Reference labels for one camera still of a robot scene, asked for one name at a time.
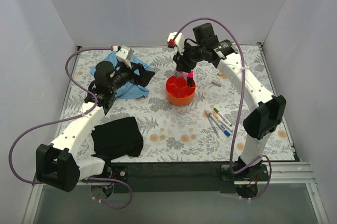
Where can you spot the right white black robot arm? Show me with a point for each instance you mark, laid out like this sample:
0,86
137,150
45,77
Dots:
266,109

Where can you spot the floral table mat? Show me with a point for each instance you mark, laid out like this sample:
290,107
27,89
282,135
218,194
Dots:
173,133

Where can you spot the small brown eraser piece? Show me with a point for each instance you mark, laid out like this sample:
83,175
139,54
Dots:
215,83

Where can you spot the green cap marker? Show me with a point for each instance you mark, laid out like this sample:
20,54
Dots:
222,117

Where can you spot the blue cap marker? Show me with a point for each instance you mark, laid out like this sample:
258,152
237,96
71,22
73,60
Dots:
221,126

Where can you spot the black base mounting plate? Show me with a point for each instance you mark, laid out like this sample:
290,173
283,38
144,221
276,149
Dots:
175,176

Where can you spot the orange cap marker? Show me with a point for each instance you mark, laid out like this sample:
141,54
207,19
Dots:
227,126

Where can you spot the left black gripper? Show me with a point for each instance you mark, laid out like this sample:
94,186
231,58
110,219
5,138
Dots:
136,72

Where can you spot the pink translucent highlighter body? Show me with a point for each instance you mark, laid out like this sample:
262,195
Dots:
179,74

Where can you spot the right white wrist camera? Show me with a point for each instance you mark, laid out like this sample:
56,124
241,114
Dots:
176,40

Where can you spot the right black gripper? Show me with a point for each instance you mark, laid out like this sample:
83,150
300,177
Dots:
184,65

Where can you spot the pink black highlighter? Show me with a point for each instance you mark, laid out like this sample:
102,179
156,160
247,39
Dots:
190,79

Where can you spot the orange round organizer container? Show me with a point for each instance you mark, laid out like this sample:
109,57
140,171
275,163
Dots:
177,91

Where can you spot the black cloth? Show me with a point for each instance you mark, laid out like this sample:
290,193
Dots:
117,138

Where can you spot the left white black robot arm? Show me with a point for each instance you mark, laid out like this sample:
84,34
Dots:
99,100

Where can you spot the grey thin pen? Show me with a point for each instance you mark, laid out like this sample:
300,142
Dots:
211,123

